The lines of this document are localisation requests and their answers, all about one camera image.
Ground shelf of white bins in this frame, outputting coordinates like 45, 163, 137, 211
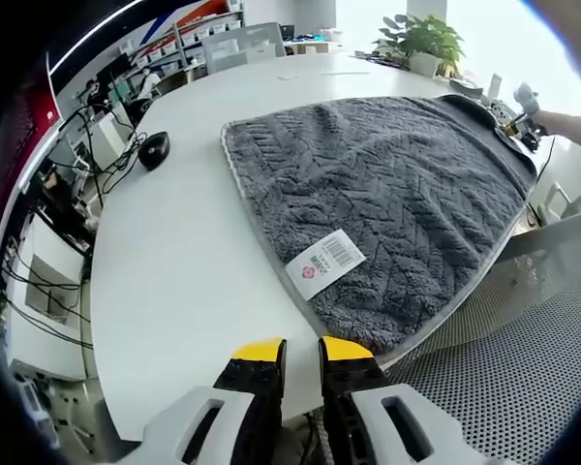
119, 0, 246, 70

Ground white ceiling light strip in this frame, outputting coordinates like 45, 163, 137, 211
47, 0, 147, 77

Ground translucent white chair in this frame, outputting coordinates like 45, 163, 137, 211
231, 20, 288, 62
201, 35, 249, 75

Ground green leafy plant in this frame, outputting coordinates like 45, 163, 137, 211
374, 14, 467, 78

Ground grey towel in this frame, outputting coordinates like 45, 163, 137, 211
220, 94, 538, 357

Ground tangle of black cables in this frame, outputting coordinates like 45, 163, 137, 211
56, 105, 149, 196

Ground black domed device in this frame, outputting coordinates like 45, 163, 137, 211
137, 130, 171, 172

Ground grey mesh office chair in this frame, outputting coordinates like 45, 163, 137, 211
381, 206, 581, 465

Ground white plant pot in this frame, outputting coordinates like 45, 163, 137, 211
408, 51, 443, 79

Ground white game controller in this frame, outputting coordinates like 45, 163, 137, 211
488, 98, 515, 128

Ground white bottle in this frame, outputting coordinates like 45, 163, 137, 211
485, 73, 505, 101

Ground white towel label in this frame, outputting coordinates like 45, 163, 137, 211
284, 228, 368, 302

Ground white desk black legs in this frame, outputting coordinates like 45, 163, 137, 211
3, 211, 97, 380

